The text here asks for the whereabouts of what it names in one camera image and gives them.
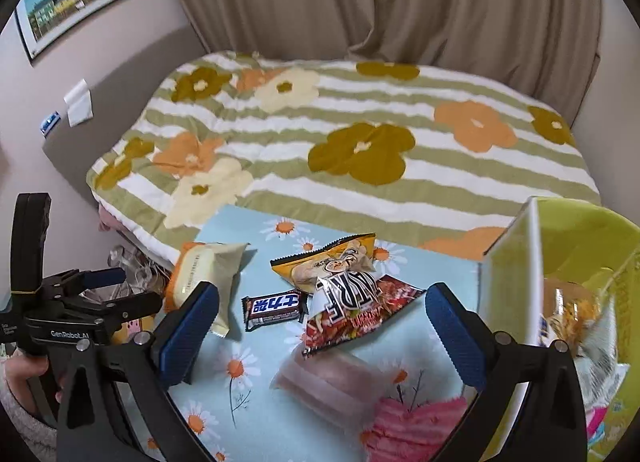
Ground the white orange chips packet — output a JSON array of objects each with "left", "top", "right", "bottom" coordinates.
[{"left": 536, "top": 279, "right": 602, "bottom": 359}]

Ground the translucent pink snack packet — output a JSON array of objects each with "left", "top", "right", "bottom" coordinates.
[{"left": 271, "top": 349, "right": 382, "bottom": 434}]

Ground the floral striped blanket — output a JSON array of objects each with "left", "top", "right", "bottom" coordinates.
[{"left": 85, "top": 50, "right": 602, "bottom": 263}]

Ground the white barcode snack packet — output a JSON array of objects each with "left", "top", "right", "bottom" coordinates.
[{"left": 574, "top": 342, "right": 632, "bottom": 394}]

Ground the pink white snack packet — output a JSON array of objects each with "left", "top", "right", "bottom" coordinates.
[{"left": 584, "top": 391, "right": 627, "bottom": 440}]

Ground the grey bed headboard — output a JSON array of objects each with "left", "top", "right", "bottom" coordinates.
[{"left": 42, "top": 26, "right": 212, "bottom": 200}]

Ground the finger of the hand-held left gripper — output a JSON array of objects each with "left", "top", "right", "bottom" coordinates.
[
  {"left": 47, "top": 268, "right": 127, "bottom": 295},
  {"left": 106, "top": 291, "right": 166, "bottom": 324}
]

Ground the beige curtain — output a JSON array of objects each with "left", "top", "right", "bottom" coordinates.
[{"left": 156, "top": 0, "right": 602, "bottom": 115}]

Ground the brown chocolate bar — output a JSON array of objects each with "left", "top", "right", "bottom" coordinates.
[{"left": 242, "top": 290, "right": 307, "bottom": 332}]

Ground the pink cartoon item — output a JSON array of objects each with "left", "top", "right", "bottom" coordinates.
[{"left": 112, "top": 318, "right": 151, "bottom": 345}]

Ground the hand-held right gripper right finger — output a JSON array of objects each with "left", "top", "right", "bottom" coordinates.
[{"left": 425, "top": 283, "right": 587, "bottom": 462}]

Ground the clear plastic bag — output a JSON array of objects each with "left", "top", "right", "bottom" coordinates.
[{"left": 107, "top": 242, "right": 173, "bottom": 295}]

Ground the light blue daisy tablecloth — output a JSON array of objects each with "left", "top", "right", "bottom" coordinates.
[{"left": 144, "top": 204, "right": 507, "bottom": 462}]

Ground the person's left hand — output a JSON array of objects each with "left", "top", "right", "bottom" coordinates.
[{"left": 2, "top": 354, "right": 67, "bottom": 417}]

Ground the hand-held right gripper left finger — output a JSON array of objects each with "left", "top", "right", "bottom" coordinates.
[{"left": 56, "top": 281, "right": 221, "bottom": 462}]

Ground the white paper sheet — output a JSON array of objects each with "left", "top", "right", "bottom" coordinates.
[{"left": 63, "top": 79, "right": 95, "bottom": 126}]

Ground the orange white bread packet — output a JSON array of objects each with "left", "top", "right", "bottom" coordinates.
[{"left": 165, "top": 241, "right": 251, "bottom": 339}]

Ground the pink striped snack packet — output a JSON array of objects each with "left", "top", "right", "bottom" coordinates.
[{"left": 367, "top": 386, "right": 482, "bottom": 462}]

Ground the green cardboard box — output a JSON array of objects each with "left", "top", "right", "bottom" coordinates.
[{"left": 477, "top": 196, "right": 640, "bottom": 462}]

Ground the yellow cartoon snack packet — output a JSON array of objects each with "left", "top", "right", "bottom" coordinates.
[{"left": 270, "top": 233, "right": 377, "bottom": 299}]

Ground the person's left forearm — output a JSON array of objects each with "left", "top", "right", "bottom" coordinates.
[{"left": 0, "top": 382, "right": 57, "bottom": 462}]

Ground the silver red snack packet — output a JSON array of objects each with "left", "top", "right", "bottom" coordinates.
[{"left": 301, "top": 272, "right": 427, "bottom": 359}]

